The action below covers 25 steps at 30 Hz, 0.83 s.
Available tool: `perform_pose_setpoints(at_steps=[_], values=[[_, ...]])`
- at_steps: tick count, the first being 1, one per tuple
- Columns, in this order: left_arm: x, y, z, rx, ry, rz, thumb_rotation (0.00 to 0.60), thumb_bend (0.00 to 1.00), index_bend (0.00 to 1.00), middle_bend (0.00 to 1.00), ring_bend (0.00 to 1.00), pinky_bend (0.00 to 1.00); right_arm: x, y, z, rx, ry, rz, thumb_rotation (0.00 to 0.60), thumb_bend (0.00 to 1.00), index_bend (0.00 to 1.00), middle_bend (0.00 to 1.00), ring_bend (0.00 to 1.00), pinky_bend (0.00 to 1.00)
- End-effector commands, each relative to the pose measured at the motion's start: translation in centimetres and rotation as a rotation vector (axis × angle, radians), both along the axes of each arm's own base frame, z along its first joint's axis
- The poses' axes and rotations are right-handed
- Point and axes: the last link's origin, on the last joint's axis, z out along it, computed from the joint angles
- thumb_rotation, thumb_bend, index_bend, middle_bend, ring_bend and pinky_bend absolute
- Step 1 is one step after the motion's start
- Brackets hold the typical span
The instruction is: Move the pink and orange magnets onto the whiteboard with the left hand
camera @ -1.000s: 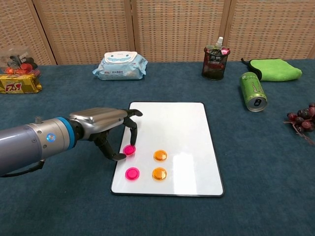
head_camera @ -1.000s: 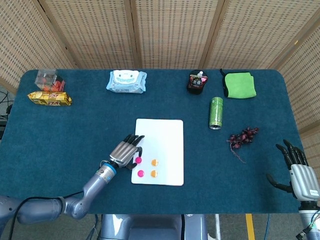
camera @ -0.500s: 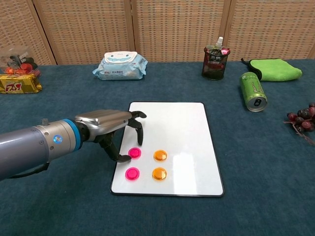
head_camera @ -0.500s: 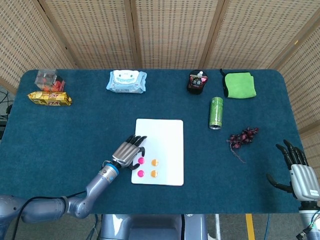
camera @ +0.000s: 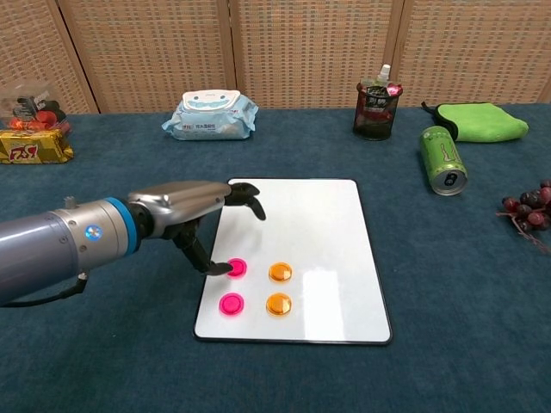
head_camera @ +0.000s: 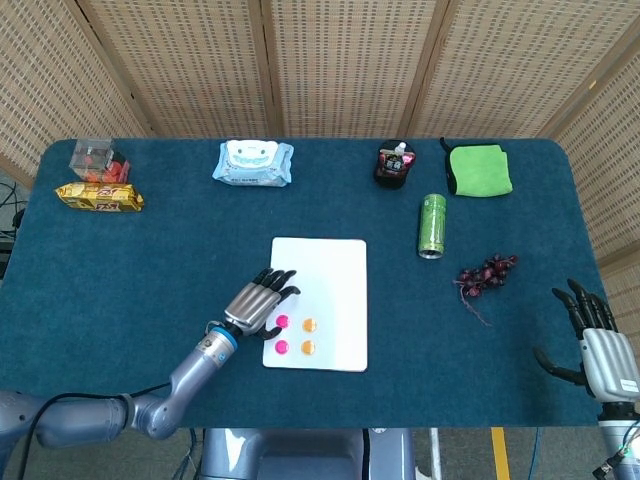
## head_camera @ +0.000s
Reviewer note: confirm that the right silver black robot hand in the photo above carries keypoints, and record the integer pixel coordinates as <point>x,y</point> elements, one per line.
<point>610,362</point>

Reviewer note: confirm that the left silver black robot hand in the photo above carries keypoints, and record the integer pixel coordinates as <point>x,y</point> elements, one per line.
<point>252,307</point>

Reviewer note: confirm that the pink round magnet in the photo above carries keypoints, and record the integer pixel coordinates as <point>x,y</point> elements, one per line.
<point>282,346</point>
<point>283,321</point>

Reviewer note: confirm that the orange round magnet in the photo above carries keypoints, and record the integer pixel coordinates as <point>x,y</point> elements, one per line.
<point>308,347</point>
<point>309,325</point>

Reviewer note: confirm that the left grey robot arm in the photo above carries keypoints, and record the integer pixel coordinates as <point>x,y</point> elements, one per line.
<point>200,365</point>

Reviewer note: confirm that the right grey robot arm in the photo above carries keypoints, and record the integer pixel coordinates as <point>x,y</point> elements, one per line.
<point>620,440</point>

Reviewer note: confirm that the white magnetic board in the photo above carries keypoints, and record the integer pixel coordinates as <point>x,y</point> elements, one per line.
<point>335,280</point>

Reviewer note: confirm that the blue wet wipes pack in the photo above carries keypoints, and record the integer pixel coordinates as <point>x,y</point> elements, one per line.
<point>250,172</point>

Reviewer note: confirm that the dark red grape bunch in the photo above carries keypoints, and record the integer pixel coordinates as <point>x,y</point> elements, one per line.
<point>485,275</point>

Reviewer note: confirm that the grey robot torso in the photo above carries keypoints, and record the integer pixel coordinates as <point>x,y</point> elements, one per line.
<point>300,455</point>

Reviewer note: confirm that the black mesh pen holder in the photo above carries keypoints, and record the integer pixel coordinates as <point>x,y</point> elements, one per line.
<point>387,181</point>

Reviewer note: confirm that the yellow snack pack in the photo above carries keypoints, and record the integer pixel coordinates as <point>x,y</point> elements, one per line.
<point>100,197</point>

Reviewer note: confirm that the white table leg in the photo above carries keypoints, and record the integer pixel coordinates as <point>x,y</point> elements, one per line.
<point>435,452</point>

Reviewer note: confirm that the green drink can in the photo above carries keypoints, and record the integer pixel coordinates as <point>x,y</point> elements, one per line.
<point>433,225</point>

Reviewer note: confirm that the drink pouch with white cap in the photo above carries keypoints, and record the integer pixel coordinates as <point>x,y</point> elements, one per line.
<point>397,151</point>

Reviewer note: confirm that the pink foil packet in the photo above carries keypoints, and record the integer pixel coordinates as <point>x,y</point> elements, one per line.
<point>409,159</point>

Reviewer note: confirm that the green folded towel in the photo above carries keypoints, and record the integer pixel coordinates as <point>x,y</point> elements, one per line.
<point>480,170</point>

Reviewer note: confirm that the woven folding screen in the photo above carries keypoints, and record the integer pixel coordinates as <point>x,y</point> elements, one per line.
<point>350,65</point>

